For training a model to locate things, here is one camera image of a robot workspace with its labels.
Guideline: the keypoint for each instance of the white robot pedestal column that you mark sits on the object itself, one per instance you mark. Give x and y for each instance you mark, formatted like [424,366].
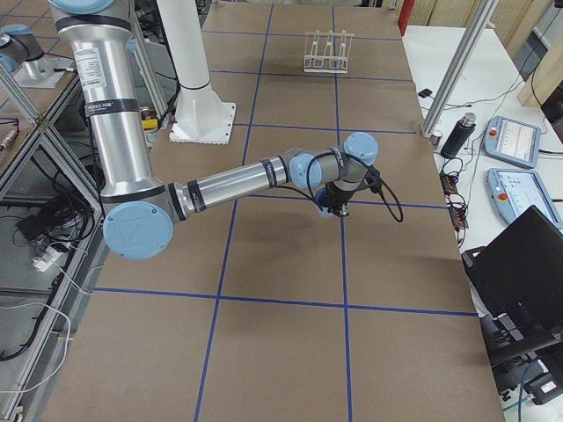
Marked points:
[201,116]

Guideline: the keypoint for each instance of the small black puck device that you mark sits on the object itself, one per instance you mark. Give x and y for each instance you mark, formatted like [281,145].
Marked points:
[425,93]

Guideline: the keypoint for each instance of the white power adapter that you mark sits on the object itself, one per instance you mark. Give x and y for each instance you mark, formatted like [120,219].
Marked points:
[44,261]

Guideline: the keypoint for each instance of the small metal can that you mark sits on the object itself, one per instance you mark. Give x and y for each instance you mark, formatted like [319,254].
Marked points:
[436,137]

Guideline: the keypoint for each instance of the upper teach pendant tablet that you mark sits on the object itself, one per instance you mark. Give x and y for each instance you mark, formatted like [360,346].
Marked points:
[512,141]

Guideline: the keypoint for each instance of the black usb hub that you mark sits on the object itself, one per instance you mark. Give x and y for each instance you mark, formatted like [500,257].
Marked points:
[456,202]

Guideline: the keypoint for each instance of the black laptop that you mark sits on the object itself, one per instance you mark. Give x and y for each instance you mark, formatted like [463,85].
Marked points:
[519,276]

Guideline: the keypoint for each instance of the white wire cup holder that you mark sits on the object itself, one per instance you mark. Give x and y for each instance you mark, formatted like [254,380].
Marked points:
[327,52]

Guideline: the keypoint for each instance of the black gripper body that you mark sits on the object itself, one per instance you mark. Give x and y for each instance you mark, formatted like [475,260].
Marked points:
[337,201]

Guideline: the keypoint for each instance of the teach pendant tablet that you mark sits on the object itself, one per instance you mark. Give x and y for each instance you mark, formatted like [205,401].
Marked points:
[512,141]
[514,191]

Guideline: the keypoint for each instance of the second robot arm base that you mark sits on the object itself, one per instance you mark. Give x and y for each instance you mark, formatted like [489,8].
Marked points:
[23,57]

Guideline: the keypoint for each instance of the black water bottle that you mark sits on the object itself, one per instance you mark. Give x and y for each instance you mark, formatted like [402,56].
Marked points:
[459,135]

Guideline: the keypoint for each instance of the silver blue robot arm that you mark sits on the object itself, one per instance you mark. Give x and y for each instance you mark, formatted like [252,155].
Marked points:
[141,210]

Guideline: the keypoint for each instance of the aluminium frame post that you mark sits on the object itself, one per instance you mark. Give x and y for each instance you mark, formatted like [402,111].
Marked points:
[462,55]

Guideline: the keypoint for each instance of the lower teach pendant tablet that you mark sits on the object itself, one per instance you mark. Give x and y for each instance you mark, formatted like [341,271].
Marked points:
[514,191]

